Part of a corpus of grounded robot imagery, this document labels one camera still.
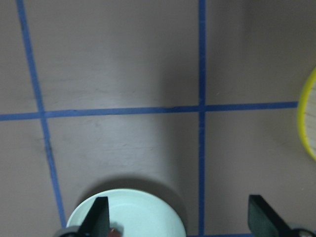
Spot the yellow steamer lower layer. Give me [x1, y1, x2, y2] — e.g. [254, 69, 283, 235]
[297, 68, 316, 160]

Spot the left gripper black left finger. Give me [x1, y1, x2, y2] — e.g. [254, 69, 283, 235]
[78, 197, 109, 237]

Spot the brown bun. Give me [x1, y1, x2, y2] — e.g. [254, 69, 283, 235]
[108, 228, 121, 237]

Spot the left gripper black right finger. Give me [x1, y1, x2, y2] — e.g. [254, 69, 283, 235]
[248, 195, 294, 237]

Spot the pale green plate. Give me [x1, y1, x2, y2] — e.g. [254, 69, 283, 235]
[67, 189, 186, 237]

